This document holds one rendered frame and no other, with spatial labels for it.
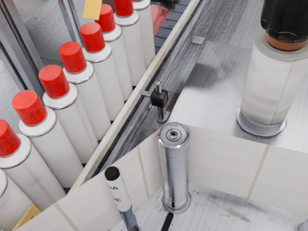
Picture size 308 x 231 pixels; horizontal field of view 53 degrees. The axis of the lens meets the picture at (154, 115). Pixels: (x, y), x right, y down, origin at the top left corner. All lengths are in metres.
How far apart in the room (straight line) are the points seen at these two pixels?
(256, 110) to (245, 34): 0.39
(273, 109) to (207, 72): 0.21
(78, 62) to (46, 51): 0.46
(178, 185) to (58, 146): 0.18
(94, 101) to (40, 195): 0.17
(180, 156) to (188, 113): 0.26
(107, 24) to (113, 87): 0.11
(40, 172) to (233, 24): 0.67
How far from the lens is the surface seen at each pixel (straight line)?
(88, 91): 0.49
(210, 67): 0.71
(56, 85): 0.43
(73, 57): 0.46
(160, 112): 0.64
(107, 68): 0.52
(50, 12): 1.09
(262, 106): 0.54
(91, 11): 0.53
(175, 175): 0.40
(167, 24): 0.84
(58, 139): 0.45
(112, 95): 0.56
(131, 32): 0.58
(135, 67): 0.63
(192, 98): 0.64
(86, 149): 0.54
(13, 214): 0.44
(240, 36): 0.89
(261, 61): 0.48
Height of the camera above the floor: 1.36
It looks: 51 degrees down
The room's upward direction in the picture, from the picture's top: 7 degrees counter-clockwise
